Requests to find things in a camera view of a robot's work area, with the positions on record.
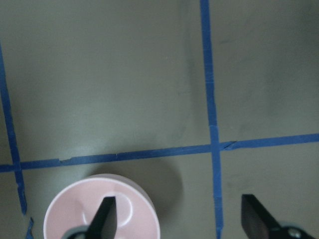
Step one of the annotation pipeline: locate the pink bowl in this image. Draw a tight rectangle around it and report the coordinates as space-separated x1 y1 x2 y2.
43 174 161 239

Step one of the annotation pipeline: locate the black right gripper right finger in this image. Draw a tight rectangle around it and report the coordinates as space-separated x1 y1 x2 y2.
241 194 313 239

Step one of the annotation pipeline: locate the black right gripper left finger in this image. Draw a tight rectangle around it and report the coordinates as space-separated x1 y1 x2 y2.
86 197 117 239

